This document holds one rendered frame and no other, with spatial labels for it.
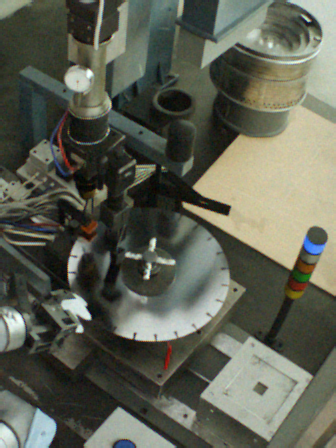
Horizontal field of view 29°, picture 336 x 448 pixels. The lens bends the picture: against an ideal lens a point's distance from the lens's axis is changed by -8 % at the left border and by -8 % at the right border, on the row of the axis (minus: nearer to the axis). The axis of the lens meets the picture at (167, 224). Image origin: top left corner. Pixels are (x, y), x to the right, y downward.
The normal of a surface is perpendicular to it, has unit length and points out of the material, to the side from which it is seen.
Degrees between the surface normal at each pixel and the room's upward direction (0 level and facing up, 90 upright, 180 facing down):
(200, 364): 0
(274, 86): 90
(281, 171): 0
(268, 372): 0
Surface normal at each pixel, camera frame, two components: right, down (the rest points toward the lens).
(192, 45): -0.59, 0.60
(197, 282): 0.09, -0.62
